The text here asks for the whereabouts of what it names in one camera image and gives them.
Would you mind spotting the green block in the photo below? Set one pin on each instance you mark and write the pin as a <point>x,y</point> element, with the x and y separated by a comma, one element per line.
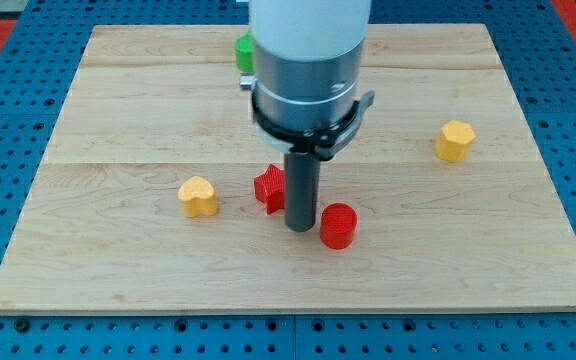
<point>244,53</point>

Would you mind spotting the yellow hexagon block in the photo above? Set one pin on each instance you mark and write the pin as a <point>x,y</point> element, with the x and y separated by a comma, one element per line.
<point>454,141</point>

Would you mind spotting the red cylinder block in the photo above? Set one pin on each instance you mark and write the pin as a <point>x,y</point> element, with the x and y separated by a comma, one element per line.
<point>338,226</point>

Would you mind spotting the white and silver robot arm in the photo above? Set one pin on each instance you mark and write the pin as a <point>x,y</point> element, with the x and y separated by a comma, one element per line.
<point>307,55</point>

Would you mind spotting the yellow heart block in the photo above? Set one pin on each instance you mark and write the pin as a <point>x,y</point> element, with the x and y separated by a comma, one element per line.
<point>197,197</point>

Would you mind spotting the red star block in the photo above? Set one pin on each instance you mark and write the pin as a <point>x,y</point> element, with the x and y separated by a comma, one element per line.
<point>269,189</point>

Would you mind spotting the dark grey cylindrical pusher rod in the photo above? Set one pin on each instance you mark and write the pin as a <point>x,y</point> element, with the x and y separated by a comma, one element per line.
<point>301,191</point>

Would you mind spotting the wooden board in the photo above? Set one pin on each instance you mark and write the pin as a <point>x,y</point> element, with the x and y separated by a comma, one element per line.
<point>102,231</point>

